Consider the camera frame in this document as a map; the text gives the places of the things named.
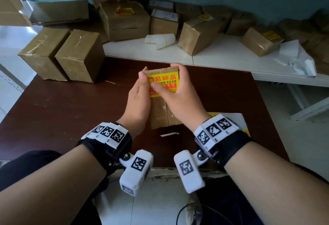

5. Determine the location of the person's right hand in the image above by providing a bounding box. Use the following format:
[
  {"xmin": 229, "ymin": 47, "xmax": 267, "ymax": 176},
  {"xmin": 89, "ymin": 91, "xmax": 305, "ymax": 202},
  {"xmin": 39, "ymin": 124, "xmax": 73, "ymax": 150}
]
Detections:
[{"xmin": 150, "ymin": 63, "xmax": 212, "ymax": 133}]

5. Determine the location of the person's left hand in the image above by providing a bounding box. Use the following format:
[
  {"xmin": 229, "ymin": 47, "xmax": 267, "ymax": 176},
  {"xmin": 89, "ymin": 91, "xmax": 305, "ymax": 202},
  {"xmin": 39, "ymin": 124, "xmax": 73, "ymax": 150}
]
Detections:
[{"xmin": 117, "ymin": 71, "xmax": 152, "ymax": 140}]

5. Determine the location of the small box with yellow sticker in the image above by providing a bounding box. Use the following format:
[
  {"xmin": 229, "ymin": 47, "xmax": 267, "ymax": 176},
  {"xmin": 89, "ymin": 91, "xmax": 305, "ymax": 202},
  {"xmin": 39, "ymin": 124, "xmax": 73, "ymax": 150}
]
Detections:
[{"xmin": 143, "ymin": 66, "xmax": 182, "ymax": 130}]

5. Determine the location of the person's right forearm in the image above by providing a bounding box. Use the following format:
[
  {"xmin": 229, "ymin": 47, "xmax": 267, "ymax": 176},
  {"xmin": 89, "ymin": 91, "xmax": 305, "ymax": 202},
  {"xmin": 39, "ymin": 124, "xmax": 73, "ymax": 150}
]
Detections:
[{"xmin": 224, "ymin": 141, "xmax": 329, "ymax": 225}]

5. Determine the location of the person's left forearm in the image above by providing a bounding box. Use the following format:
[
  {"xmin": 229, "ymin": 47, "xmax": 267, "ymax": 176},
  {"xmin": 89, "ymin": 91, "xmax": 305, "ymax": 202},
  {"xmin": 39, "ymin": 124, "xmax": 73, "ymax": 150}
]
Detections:
[{"xmin": 0, "ymin": 144, "xmax": 107, "ymax": 225}]

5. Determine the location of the curled white backing paper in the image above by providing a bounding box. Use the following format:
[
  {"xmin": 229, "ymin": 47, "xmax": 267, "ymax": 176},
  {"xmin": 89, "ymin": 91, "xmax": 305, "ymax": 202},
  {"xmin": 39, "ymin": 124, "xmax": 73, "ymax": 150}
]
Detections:
[{"xmin": 144, "ymin": 33, "xmax": 176, "ymax": 50}]

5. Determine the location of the pile of cardboard parcels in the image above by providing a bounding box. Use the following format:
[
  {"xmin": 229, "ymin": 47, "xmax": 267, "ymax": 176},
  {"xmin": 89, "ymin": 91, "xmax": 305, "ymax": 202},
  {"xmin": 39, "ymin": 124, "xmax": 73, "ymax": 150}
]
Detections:
[{"xmin": 78, "ymin": 0, "xmax": 329, "ymax": 76}]

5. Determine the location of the black left wristband with markers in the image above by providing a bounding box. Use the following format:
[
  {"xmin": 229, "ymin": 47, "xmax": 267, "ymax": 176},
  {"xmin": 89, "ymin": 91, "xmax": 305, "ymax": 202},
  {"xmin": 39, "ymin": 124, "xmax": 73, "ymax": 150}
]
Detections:
[{"xmin": 76, "ymin": 122, "xmax": 133, "ymax": 177}]

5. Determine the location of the black wristband with markers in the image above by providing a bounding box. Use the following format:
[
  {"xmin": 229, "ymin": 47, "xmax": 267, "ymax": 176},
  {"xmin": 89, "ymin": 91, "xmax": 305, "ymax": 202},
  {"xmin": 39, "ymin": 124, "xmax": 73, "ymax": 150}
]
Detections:
[
  {"xmin": 193, "ymin": 114, "xmax": 255, "ymax": 168},
  {"xmin": 76, "ymin": 122, "xmax": 133, "ymax": 177}
]

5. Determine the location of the taped brown cardboard box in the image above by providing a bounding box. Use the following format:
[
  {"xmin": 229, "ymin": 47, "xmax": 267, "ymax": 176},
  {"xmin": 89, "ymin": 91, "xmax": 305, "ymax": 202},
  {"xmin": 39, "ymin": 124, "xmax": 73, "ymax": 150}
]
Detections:
[
  {"xmin": 18, "ymin": 27, "xmax": 71, "ymax": 81},
  {"xmin": 55, "ymin": 29, "xmax": 106, "ymax": 83}
]

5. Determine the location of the white metal shelf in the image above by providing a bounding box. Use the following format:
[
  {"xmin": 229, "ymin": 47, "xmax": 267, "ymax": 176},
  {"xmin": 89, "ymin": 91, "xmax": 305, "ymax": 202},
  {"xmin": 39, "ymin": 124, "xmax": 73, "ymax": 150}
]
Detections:
[{"xmin": 103, "ymin": 33, "xmax": 329, "ymax": 121}]

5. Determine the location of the black right wristband with markers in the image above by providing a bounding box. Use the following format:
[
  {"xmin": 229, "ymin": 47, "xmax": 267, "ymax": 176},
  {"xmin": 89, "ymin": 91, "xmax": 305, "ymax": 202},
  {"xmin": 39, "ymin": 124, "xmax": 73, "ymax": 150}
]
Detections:
[{"xmin": 193, "ymin": 114, "xmax": 255, "ymax": 168}]

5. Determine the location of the white sheet of yellow stickers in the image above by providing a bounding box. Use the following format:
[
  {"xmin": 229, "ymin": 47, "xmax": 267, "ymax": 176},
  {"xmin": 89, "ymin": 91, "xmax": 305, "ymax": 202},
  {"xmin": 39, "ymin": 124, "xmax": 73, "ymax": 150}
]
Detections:
[{"xmin": 208, "ymin": 112, "xmax": 251, "ymax": 138}]

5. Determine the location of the flat cardboard sheet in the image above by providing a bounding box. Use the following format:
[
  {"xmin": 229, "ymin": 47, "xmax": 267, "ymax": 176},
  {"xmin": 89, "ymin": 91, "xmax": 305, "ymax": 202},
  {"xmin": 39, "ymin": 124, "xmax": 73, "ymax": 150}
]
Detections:
[{"xmin": 29, "ymin": 0, "xmax": 90, "ymax": 26}]

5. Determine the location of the crumpled white paper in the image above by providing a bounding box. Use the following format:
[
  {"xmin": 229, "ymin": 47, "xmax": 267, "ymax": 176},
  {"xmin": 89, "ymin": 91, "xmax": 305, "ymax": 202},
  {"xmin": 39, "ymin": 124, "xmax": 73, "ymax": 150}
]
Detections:
[{"xmin": 272, "ymin": 40, "xmax": 317, "ymax": 77}]

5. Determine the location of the large plain cardboard carton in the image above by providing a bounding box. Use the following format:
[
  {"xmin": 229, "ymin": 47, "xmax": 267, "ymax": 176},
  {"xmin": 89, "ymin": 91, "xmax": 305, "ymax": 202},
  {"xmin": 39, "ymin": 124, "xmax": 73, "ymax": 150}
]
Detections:
[{"xmin": 0, "ymin": 0, "xmax": 32, "ymax": 27}]

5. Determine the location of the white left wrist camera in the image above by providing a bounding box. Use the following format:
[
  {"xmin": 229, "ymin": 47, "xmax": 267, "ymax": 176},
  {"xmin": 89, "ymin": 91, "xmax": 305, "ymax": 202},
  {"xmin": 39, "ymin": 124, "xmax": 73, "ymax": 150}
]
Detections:
[{"xmin": 119, "ymin": 150, "xmax": 154, "ymax": 197}]

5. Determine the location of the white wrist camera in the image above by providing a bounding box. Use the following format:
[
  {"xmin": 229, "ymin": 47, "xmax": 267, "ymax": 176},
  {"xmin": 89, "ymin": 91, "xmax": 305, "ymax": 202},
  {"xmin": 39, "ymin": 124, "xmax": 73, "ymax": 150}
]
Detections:
[
  {"xmin": 119, "ymin": 150, "xmax": 154, "ymax": 197},
  {"xmin": 174, "ymin": 150, "xmax": 209, "ymax": 194}
]

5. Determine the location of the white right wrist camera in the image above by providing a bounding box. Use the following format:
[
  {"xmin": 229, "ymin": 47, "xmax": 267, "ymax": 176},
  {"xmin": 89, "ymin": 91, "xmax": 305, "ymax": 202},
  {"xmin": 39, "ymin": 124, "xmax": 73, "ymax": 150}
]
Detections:
[{"xmin": 174, "ymin": 150, "xmax": 209, "ymax": 194}]

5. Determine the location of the black cable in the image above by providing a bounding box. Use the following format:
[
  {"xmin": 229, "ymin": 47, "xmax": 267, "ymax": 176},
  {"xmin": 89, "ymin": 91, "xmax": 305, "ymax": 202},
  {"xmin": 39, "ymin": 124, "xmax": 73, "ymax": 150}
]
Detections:
[{"xmin": 176, "ymin": 176, "xmax": 243, "ymax": 225}]

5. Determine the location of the white metal rack rail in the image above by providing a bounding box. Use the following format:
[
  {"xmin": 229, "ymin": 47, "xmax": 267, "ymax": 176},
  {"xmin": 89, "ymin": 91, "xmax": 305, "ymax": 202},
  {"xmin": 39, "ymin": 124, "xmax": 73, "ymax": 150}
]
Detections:
[{"xmin": 0, "ymin": 63, "xmax": 26, "ymax": 93}]

